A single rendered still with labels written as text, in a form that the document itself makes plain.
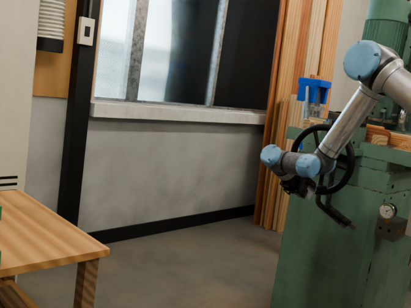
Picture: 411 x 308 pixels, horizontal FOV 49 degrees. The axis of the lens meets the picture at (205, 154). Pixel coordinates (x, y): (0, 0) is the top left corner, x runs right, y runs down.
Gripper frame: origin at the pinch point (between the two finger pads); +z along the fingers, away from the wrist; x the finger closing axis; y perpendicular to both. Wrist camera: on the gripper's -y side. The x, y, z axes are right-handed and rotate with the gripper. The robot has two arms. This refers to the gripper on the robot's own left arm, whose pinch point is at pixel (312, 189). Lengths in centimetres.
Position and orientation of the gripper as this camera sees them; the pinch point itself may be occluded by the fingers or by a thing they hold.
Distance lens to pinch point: 184.9
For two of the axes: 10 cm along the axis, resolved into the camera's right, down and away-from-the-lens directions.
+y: -4.2, 8.7, -2.5
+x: 7.1, 1.4, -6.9
